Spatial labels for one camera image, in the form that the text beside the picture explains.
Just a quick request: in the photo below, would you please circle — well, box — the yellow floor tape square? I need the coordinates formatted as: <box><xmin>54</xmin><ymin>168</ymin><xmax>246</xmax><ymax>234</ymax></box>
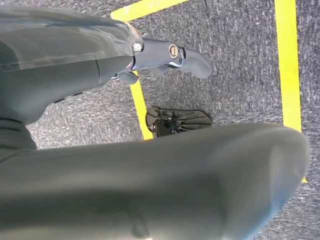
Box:
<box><xmin>110</xmin><ymin>0</ymin><xmax>309</xmax><ymax>184</ymax></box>

